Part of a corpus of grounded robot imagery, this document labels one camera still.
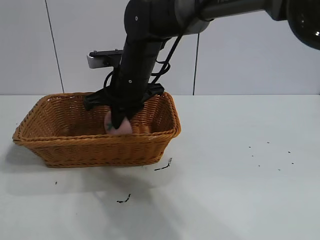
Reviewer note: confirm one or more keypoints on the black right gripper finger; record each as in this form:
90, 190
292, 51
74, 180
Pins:
117, 118

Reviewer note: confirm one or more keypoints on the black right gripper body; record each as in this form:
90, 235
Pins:
130, 92

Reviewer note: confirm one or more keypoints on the pink toy peach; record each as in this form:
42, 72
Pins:
125, 128

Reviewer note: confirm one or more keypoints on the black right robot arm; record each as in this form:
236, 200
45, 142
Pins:
150, 25

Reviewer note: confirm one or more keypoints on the brown woven wicker basket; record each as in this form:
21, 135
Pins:
100, 152

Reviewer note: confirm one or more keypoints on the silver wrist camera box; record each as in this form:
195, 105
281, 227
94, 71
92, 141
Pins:
98, 61

